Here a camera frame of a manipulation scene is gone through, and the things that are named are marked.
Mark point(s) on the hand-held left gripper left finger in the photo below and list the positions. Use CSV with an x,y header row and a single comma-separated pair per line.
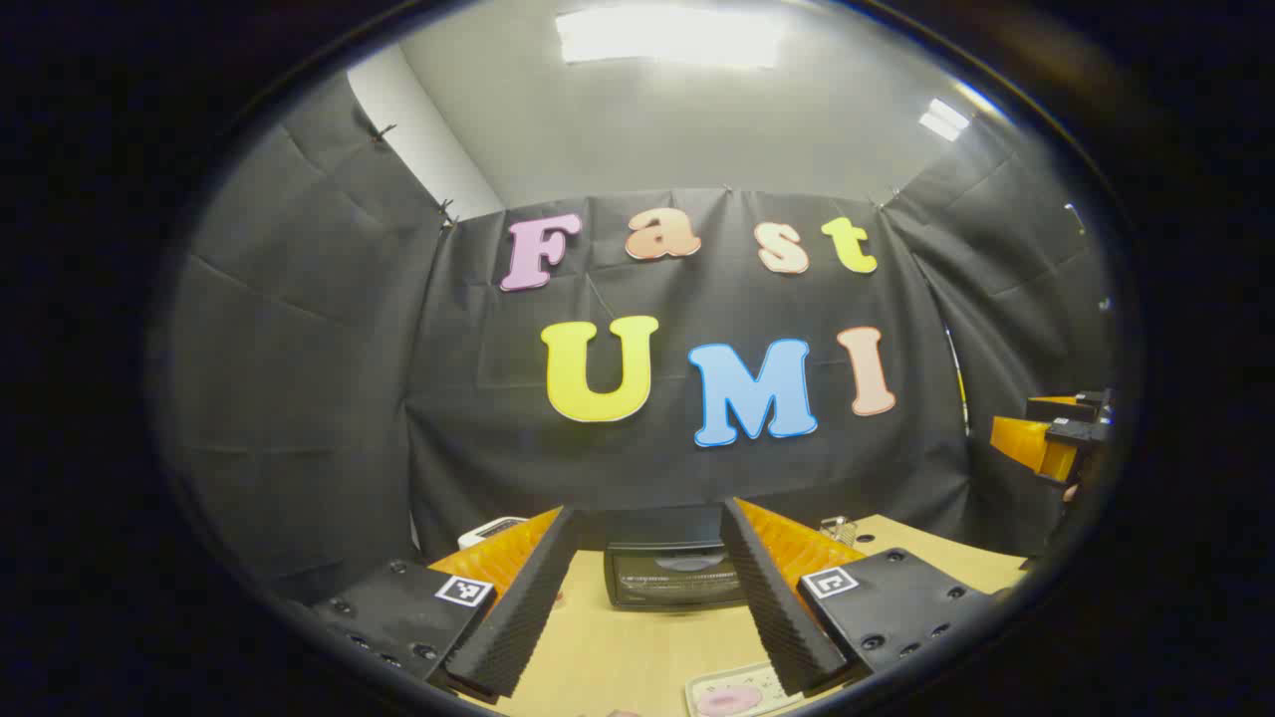
x,y
518,617

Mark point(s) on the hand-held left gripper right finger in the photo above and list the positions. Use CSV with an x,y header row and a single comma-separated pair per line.
x,y
777,617

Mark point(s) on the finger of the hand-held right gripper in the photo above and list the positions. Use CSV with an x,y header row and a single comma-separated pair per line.
x,y
1026,443
1071,403

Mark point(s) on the cream square plate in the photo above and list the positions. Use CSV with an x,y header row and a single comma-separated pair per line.
x,y
757,682

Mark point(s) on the pink donut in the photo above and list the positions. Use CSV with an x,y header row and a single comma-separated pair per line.
x,y
727,701

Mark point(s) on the black electric oven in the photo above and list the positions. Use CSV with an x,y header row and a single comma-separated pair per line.
x,y
667,578

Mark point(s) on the white toaster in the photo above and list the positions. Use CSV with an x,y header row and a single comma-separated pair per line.
x,y
488,528

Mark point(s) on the black backdrop cloth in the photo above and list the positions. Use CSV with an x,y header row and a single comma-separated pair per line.
x,y
398,398

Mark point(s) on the small ceiling light panel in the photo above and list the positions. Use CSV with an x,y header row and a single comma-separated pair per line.
x,y
944,119

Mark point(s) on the large ceiling light panel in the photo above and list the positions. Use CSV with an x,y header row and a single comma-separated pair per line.
x,y
667,35

